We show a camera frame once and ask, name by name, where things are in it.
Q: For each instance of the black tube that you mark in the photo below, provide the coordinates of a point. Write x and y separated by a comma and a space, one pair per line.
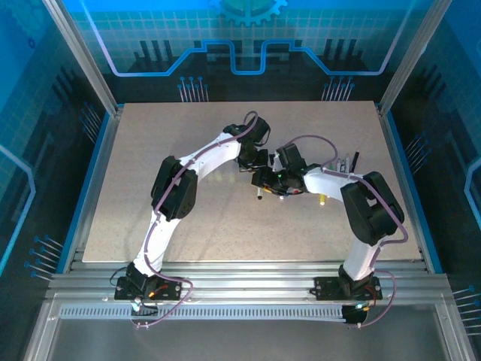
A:
259, 193

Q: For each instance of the translucent clear tube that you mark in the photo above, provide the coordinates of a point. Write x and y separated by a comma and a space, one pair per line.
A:
331, 164

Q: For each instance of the black and white marker pen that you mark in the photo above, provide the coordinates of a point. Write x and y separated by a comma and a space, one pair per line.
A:
339, 165
343, 164

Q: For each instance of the black barrel marker pen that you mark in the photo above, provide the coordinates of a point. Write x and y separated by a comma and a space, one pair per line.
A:
355, 159

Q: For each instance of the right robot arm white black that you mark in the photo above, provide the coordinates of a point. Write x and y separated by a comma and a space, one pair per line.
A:
372, 210

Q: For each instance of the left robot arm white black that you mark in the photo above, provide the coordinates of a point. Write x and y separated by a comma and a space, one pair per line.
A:
174, 192

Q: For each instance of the metal front panel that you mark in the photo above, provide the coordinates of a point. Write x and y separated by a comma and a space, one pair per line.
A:
244, 342

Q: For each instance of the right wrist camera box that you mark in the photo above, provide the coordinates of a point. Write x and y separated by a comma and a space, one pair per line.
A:
291, 156

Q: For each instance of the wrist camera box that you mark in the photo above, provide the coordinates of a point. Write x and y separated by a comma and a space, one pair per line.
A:
291, 156
259, 129

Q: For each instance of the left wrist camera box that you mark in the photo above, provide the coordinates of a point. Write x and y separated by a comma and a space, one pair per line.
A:
259, 129

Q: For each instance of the aluminium front rail beam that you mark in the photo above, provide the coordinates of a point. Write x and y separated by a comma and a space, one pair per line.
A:
244, 278

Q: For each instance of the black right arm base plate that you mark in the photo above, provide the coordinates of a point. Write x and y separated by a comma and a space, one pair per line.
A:
325, 287

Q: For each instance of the aluminium side rail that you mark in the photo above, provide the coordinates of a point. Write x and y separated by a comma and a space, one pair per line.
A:
95, 180
403, 176

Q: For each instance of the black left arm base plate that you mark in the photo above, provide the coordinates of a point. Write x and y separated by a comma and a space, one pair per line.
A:
174, 291

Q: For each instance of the aluminium frame post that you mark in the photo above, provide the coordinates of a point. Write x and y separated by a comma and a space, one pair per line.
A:
92, 71
411, 56

